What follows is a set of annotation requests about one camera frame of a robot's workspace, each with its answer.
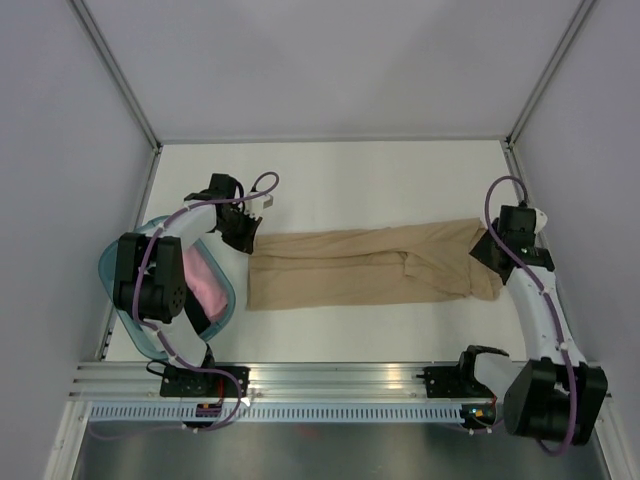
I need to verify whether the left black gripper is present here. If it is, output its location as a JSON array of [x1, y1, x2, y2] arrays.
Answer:
[[215, 208, 262, 256]]

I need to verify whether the beige t shirt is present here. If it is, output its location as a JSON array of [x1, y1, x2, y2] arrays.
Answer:
[[247, 218, 502, 311]]

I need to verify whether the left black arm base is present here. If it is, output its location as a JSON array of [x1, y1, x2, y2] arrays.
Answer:
[[146, 360, 250, 399]]

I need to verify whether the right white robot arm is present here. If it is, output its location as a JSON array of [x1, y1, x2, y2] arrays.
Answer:
[[456, 203, 608, 446]]

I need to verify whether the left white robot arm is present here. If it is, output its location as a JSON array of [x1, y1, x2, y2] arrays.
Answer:
[[112, 173, 273, 396]]

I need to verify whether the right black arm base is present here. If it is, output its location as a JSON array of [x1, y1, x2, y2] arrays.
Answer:
[[418, 366, 493, 400]]

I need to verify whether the pink rolled t shirt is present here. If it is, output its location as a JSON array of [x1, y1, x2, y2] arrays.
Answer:
[[183, 246, 229, 323]]

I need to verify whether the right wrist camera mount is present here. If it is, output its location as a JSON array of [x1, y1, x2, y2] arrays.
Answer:
[[534, 208, 548, 234]]

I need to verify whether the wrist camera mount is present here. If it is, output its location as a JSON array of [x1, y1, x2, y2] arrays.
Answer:
[[244, 194, 273, 219], [534, 208, 548, 234]]

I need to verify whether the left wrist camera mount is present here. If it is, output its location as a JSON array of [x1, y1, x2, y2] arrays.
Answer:
[[244, 194, 273, 219]]

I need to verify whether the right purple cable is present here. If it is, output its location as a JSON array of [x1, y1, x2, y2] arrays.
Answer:
[[464, 174, 581, 457]]

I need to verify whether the purple cable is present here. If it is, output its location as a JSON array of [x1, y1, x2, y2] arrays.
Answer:
[[464, 174, 581, 457], [89, 171, 281, 439]]

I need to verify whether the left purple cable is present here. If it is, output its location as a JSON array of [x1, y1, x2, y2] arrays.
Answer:
[[89, 171, 281, 439]]

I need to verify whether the aluminium front rail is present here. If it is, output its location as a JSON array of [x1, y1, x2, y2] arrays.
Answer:
[[67, 362, 446, 403]]

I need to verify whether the white slotted cable duct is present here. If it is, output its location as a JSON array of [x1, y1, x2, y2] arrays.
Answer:
[[90, 402, 463, 424]]

